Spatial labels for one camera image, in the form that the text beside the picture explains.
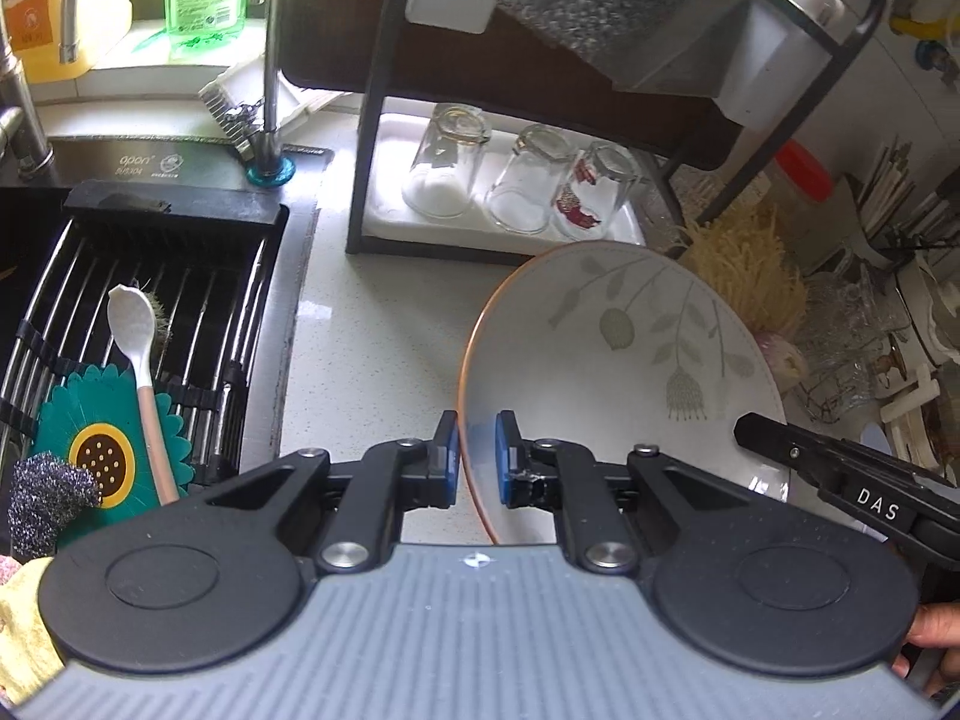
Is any white leaf-pattern plate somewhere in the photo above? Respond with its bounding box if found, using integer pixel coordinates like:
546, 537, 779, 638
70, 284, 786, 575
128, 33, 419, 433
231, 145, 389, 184
457, 241, 791, 544

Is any person's right hand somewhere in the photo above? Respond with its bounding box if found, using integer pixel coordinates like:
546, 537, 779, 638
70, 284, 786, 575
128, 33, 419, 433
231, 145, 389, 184
905, 603, 960, 697

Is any bowl of garlic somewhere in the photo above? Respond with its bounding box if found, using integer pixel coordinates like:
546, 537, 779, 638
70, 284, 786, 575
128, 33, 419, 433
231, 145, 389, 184
755, 332, 809, 395

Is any white electric pot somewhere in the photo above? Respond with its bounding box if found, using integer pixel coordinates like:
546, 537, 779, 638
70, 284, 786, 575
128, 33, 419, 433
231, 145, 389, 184
875, 254, 958, 398

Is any chopstick holder with chopsticks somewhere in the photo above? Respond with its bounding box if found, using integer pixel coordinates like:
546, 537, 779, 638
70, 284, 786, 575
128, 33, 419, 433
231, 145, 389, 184
854, 137, 958, 270

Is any dried noodles bundle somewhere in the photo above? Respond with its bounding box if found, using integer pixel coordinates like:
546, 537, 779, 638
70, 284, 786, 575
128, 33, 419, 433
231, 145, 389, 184
682, 202, 807, 340

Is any upturned glass middle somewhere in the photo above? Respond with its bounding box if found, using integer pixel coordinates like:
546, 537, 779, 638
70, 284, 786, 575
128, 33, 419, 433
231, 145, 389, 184
485, 124, 574, 236

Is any upturned glass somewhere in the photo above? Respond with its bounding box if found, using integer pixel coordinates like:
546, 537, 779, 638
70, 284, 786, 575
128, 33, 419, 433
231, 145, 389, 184
402, 103, 491, 220
485, 124, 574, 236
551, 140, 640, 241

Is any upturned glass right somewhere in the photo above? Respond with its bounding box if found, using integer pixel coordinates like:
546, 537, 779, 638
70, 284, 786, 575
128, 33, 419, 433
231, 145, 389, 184
551, 140, 640, 241

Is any red-lid plastic jar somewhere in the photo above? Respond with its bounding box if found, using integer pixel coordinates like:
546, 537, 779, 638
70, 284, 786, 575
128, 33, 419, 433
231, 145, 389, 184
763, 140, 835, 227

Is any upturned glass left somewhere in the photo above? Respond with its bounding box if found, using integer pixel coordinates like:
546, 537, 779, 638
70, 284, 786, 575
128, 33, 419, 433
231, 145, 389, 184
402, 103, 491, 220

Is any roll-up sink drying rack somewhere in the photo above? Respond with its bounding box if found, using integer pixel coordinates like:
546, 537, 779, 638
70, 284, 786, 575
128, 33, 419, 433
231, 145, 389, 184
2, 181, 288, 484

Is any white pink spoon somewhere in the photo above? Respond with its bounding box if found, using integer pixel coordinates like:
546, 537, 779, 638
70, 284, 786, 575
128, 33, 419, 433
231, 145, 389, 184
107, 284, 179, 505

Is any sunflower silicone mat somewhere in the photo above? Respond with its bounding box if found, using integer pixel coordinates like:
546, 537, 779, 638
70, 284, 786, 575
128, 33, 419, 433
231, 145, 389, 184
32, 364, 160, 544

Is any small chrome faucet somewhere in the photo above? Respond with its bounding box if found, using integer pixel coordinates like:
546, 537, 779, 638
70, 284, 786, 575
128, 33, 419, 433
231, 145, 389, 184
59, 0, 295, 188

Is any black sink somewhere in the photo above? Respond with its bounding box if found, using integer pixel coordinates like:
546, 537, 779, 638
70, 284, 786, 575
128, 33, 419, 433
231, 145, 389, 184
2, 138, 332, 483

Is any purple scouring pad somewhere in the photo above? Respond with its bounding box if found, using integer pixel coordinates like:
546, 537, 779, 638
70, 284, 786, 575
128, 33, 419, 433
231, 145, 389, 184
8, 452, 101, 562

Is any black dish rack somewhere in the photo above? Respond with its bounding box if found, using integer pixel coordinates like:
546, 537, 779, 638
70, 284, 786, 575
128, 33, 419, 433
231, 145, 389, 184
345, 0, 887, 266

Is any yellow dish cloth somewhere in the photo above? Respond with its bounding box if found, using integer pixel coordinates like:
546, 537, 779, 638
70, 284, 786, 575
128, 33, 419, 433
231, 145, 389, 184
0, 557, 64, 707

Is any dark wooden cutting board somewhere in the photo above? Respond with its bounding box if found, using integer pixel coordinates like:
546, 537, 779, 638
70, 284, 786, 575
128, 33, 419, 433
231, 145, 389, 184
280, 0, 740, 169

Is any tall chrome faucet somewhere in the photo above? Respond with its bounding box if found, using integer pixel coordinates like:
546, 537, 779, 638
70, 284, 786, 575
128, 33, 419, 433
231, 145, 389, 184
0, 16, 53, 181

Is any yellow oil jug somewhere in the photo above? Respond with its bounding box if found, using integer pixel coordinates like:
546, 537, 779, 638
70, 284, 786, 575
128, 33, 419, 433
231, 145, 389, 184
2, 0, 89, 85

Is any wire rack with glassware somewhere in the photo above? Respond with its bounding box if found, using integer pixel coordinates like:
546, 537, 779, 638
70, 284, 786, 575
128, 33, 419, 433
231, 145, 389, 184
793, 265, 908, 424

